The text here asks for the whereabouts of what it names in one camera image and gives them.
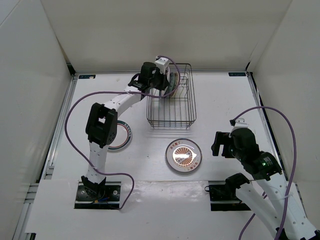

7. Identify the teal patterned plate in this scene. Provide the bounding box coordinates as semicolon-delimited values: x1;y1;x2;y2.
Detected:
167;72;176;96

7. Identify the cream floral plate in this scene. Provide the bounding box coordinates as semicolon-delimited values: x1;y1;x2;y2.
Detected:
172;72;180;97

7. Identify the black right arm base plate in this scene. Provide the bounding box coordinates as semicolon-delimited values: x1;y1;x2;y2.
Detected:
204;181;251;212

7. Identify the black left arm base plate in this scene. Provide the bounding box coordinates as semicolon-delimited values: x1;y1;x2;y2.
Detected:
74;182;121;210

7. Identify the white green rimmed plate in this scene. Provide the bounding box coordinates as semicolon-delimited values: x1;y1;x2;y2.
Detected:
108;120;133;152

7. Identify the left blue table label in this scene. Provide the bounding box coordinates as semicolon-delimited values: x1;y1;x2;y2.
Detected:
78;74;96;79

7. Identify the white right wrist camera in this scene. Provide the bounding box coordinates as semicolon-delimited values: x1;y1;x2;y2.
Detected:
230;118;249;132

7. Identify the blue table label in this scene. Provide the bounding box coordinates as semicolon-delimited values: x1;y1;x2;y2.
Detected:
78;74;96;79
228;72;247;77

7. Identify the metal wire dish rack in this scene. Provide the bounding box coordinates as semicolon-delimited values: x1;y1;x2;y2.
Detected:
146;63;197;129

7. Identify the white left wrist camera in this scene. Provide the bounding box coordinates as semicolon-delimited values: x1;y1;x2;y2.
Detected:
154;56;170;74

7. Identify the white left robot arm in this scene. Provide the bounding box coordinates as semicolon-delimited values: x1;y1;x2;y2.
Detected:
81;57;170;200

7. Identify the right blue table label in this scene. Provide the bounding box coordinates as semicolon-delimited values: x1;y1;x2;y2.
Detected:
228;72;247;77

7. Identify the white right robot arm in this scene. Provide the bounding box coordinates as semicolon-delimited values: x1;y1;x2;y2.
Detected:
211;127;320;240

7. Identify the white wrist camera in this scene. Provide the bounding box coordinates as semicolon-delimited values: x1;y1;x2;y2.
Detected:
154;56;170;74
230;118;249;132

